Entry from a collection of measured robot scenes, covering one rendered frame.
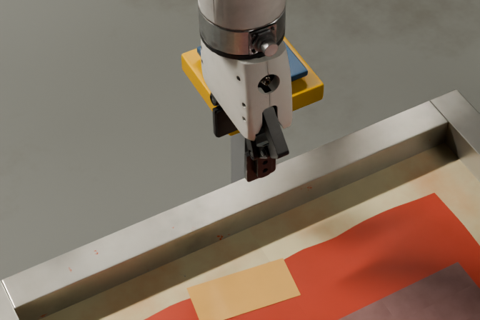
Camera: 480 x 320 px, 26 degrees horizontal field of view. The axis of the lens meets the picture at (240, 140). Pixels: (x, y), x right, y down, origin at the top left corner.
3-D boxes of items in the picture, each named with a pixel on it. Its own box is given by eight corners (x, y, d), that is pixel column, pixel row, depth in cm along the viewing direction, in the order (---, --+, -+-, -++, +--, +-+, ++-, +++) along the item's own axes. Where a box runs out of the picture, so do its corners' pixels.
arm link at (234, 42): (311, 23, 87) (309, 47, 89) (258, -37, 92) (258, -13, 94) (231, 53, 84) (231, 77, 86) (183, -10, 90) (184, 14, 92)
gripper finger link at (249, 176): (290, 143, 95) (288, 188, 101) (273, 121, 97) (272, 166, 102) (259, 156, 94) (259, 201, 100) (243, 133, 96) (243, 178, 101)
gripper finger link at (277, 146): (295, 140, 91) (283, 164, 96) (255, 67, 93) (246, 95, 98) (283, 145, 91) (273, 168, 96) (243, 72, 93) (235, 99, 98)
